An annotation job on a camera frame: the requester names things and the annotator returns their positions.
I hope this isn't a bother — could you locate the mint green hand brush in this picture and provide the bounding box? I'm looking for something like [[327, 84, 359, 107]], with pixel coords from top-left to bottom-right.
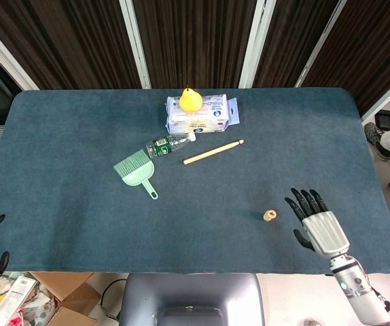
[[113, 150, 160, 200]]

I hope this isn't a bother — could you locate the blue table cloth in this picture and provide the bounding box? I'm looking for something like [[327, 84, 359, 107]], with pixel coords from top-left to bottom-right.
[[0, 87, 390, 275]]

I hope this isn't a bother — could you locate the clear bottle green label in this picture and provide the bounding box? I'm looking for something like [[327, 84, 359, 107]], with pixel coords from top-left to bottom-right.
[[145, 131, 197, 159]]

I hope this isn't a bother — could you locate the wooden drumstick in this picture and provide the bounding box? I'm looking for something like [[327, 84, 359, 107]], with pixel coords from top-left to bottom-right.
[[183, 139, 245, 166]]

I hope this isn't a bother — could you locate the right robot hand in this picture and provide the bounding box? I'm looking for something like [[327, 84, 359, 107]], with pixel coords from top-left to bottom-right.
[[284, 187, 351, 258]]

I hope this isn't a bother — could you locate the grey patterned sneaker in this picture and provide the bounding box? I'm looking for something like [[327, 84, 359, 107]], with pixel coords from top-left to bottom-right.
[[364, 122, 390, 161]]

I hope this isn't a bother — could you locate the dark slatted screen panel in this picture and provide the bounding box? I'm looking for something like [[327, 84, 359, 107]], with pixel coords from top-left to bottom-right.
[[0, 0, 148, 91], [120, 0, 267, 90], [238, 0, 347, 89], [295, 0, 390, 118]]

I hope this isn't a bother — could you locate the brown cardboard box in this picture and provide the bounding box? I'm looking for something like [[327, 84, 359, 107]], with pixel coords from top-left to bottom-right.
[[30, 271, 101, 326]]

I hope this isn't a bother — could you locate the purple white tissue pack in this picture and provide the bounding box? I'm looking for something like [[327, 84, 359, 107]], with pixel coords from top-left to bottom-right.
[[164, 94, 242, 134]]

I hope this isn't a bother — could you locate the white printed carton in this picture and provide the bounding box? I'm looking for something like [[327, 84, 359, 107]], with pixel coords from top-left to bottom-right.
[[0, 274, 38, 320]]

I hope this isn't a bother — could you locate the yellow pear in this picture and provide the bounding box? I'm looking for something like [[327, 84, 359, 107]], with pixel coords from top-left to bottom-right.
[[179, 85, 203, 113]]

